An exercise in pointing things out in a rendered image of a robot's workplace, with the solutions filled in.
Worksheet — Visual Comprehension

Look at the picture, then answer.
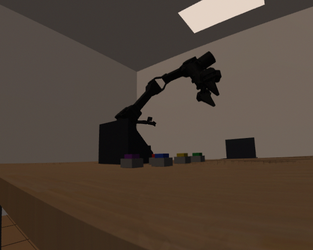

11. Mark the yellow button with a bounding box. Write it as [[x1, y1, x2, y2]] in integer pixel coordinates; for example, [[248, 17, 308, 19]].
[[174, 153, 191, 164]]

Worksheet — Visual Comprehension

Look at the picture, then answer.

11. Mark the blue button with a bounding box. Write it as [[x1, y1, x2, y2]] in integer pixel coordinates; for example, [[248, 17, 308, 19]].
[[151, 154, 173, 167]]

